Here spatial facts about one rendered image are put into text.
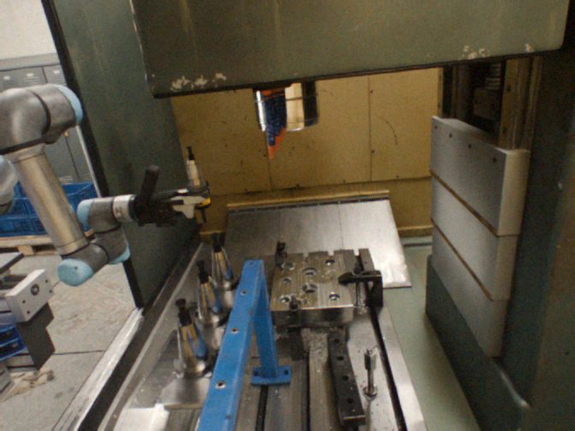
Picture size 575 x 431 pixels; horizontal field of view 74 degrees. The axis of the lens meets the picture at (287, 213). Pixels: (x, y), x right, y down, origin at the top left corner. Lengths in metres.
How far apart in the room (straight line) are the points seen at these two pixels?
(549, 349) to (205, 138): 1.70
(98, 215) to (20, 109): 0.32
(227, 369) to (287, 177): 1.58
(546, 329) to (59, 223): 1.10
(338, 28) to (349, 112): 1.38
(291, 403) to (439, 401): 0.55
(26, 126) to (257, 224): 1.31
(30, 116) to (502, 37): 0.96
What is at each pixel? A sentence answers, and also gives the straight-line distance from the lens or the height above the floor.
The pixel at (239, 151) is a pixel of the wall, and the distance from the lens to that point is 2.07.
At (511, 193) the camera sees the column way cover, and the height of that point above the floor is 1.33.
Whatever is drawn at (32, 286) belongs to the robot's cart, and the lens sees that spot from 1.34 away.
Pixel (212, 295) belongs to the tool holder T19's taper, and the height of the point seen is 1.27.
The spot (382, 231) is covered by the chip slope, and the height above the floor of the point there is 0.76.
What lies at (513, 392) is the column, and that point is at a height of 0.88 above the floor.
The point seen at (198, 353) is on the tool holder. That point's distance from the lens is 0.61.
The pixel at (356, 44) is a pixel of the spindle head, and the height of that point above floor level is 1.64.
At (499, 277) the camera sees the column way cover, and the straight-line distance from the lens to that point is 0.98.
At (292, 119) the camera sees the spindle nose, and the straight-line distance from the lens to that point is 0.91.
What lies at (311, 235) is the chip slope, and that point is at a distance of 1.98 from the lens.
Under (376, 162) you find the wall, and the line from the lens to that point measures 2.08.
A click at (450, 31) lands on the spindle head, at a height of 1.64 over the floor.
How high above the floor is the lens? 1.63
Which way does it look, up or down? 22 degrees down
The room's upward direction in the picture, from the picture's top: 7 degrees counter-clockwise
